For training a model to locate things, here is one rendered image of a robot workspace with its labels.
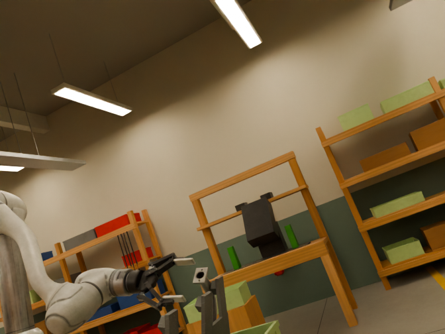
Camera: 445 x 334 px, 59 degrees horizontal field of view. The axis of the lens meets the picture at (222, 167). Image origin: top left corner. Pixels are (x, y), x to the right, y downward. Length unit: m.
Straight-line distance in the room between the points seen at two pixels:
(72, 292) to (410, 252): 4.60
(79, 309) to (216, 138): 5.21
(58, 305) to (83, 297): 0.08
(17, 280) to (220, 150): 4.88
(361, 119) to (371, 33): 1.45
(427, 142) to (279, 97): 2.15
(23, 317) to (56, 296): 0.41
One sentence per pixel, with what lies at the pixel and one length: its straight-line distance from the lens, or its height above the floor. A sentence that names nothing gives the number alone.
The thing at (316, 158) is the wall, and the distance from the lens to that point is 5.95.
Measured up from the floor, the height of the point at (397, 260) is 0.28.
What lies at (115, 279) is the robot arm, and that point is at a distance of 1.40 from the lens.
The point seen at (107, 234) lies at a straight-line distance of 6.51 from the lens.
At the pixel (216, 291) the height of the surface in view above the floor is 1.12.
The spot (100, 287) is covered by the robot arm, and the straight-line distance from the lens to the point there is 1.40.
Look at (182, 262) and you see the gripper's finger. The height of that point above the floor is 1.24.
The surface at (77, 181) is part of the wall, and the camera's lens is 7.58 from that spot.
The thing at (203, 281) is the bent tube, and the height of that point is 1.17.
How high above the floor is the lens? 1.26
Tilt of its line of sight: 10 degrees up
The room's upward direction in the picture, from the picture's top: 21 degrees counter-clockwise
